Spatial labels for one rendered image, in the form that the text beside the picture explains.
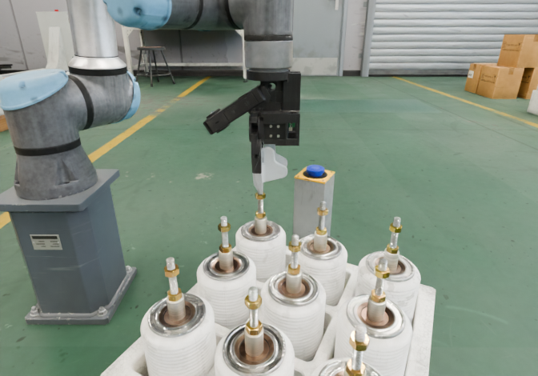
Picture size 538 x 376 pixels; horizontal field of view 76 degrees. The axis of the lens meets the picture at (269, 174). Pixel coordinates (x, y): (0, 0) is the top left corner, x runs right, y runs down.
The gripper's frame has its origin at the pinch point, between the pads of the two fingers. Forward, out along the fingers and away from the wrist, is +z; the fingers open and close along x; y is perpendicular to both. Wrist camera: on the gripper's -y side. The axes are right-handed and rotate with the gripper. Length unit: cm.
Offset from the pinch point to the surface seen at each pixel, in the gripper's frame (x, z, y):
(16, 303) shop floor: 5, 34, -59
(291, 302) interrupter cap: -18.9, 9.3, 6.2
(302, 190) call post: 11.2, 6.1, 8.8
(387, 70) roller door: 497, 24, 160
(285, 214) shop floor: 52, 35, 6
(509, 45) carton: 318, -16, 226
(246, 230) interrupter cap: -0.6, 9.2, -2.0
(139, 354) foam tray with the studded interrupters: -22.2, 16.6, -15.1
